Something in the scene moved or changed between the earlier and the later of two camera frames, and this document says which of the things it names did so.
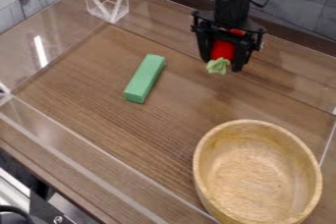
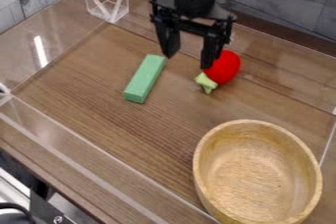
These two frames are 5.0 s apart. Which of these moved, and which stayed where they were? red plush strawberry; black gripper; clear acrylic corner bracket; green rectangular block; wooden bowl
Moved: black gripper; red plush strawberry
Stayed: wooden bowl; clear acrylic corner bracket; green rectangular block
